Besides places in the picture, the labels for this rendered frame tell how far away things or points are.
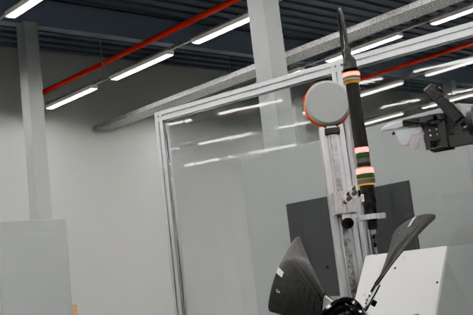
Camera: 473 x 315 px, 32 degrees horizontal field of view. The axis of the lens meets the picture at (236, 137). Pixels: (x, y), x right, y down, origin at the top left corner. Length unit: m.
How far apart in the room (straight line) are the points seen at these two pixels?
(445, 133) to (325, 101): 0.87
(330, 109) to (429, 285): 0.72
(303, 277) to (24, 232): 5.52
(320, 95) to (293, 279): 0.75
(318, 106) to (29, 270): 5.12
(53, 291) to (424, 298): 5.62
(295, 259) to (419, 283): 0.36
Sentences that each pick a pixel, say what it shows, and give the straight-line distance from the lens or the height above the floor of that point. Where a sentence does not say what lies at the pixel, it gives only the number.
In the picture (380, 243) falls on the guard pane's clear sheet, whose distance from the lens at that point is 2.79.
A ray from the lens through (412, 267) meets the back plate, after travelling 2.39.
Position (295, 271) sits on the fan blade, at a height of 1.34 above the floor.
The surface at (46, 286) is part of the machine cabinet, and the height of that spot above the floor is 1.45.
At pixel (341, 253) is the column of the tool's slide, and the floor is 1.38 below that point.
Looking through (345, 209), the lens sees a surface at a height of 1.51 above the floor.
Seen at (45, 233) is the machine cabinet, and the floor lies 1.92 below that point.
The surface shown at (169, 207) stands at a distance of 3.31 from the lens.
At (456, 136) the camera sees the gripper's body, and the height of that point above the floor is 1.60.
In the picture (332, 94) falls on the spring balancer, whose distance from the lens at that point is 2.73.
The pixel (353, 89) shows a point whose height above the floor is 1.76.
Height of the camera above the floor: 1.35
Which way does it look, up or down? 10 degrees up
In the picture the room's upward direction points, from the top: 7 degrees counter-clockwise
